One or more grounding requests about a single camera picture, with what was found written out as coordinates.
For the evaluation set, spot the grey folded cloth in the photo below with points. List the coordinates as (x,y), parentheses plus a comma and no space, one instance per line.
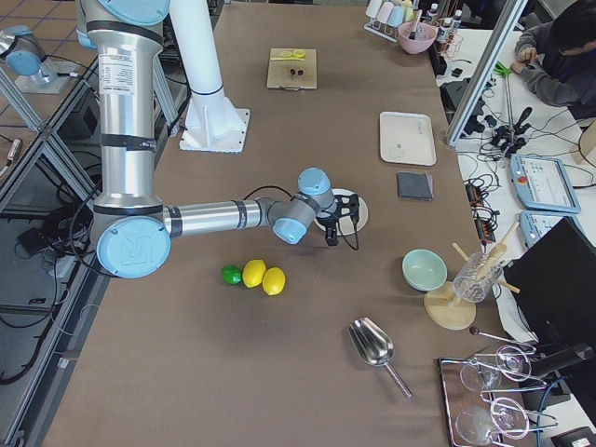
(415,185)

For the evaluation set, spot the pink ice bowl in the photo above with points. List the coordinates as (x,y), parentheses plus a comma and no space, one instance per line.
(425,36)

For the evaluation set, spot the seated person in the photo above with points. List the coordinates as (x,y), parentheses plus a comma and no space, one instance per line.
(556,60)

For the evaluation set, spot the wooden cup stand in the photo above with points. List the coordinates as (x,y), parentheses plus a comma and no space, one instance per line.
(449,311)

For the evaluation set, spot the yellow lemon outer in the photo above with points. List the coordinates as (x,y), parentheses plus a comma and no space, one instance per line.
(274,281)

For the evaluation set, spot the clear textured glass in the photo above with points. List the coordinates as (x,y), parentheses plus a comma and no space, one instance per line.
(476,278)

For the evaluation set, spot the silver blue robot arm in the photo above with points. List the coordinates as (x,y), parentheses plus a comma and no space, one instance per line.
(37,72)
(132,229)

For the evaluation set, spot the green lime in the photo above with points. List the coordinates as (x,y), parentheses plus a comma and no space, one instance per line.
(231,274)

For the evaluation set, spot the metal scoop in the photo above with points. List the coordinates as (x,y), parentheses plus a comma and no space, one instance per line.
(376,349)

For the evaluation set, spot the cream rabbit tray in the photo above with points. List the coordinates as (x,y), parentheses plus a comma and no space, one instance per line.
(406,138)

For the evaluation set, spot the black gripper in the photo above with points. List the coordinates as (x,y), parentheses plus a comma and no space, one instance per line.
(329,223)

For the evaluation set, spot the black monitor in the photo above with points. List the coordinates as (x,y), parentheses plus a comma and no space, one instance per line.
(556,278)

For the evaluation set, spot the aluminium frame post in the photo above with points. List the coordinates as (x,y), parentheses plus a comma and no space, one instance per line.
(504,26)

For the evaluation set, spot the metal glass rack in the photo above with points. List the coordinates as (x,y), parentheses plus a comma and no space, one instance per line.
(482,398)

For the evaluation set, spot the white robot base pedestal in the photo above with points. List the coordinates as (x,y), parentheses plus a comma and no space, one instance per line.
(212,122)

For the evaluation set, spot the mint green bowl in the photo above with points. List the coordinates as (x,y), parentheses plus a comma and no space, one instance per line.
(424,270)

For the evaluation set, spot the wooden cutting board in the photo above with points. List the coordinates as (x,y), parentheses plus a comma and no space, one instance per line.
(278,74)

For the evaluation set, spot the cream round plate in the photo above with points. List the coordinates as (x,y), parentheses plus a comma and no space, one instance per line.
(345,226)

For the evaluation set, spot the blue teach pendant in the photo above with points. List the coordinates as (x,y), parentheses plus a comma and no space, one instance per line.
(535,224)
(542,183)

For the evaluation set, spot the yellow lemon near lime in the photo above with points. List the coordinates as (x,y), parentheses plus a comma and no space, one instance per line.
(253,273)

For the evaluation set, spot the pastel cup rack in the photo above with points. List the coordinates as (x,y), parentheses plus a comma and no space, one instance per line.
(385,17)

